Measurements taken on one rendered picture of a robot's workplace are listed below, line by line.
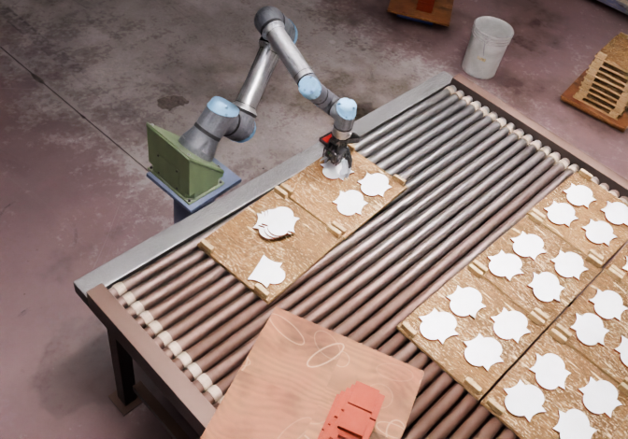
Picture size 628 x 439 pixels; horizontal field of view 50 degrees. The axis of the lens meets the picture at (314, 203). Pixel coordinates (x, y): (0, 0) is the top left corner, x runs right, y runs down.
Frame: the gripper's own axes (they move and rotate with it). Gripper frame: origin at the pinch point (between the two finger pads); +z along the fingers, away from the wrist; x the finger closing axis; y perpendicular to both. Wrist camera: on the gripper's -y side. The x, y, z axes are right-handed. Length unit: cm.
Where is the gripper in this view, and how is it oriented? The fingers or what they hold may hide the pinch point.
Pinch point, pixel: (336, 168)
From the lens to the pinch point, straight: 273.8
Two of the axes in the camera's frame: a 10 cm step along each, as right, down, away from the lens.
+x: 7.5, 5.5, -3.7
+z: -1.2, 6.7, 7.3
